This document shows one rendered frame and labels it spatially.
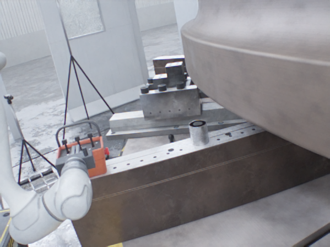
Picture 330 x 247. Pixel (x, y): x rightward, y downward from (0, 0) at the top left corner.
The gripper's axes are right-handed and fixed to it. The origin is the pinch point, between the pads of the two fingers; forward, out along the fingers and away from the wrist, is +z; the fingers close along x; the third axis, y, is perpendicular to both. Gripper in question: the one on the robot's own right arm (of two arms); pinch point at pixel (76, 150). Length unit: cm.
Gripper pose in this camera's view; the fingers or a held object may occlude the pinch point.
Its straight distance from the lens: 116.7
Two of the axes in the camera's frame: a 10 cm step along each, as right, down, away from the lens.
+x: -9.6, 2.5, -1.4
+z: -2.2, -3.3, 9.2
